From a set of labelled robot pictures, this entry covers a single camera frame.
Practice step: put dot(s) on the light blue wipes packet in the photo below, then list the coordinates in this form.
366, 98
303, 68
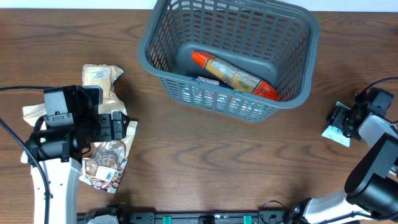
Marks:
334, 135

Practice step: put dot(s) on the brown snack pouch with window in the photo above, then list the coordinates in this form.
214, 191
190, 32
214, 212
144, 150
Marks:
105, 168

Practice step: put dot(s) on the beige pouch upper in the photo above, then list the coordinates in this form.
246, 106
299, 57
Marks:
105, 77

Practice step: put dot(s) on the beige pouch far left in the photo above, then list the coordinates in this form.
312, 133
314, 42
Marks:
30, 115

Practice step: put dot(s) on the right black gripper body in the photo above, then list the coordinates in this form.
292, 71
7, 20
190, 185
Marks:
339, 119

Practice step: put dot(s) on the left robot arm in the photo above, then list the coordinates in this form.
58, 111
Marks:
55, 147

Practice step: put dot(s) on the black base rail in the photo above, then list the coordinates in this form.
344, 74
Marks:
118, 215

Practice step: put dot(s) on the multicolour tissue pack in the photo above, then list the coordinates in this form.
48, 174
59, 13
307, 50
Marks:
222, 100

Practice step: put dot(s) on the beige pouch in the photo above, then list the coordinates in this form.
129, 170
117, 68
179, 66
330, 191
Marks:
30, 115
105, 77

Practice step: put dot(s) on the orange cracker package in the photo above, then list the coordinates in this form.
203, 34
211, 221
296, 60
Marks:
234, 76

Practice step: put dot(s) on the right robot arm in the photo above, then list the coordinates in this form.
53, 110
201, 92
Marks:
369, 193

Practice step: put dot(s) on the grey plastic basket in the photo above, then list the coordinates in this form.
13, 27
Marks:
272, 40

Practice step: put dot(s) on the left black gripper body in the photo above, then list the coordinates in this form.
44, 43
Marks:
102, 129

